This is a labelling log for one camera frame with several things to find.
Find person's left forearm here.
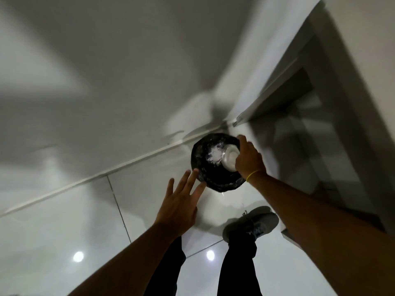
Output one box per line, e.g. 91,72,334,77
67,223,181,296

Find person's right hand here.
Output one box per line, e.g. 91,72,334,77
235,135,267,182

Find person's left hand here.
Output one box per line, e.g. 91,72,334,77
154,169,207,238

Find white baseboard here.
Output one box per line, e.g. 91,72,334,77
0,120,236,218

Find white crumpled paper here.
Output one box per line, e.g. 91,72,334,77
206,143,224,165

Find white door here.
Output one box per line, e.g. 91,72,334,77
232,35,314,128

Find grey sneaker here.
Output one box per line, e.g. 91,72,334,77
222,206,280,244

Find person's right forearm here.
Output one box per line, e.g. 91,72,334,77
247,172,395,296

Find white door frame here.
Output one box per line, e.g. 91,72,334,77
306,0,395,235

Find round bin with black bag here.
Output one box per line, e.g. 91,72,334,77
191,133,247,193

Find white plastic cup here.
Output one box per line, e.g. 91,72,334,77
220,144,241,172

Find black trousers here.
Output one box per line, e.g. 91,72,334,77
143,230,263,296

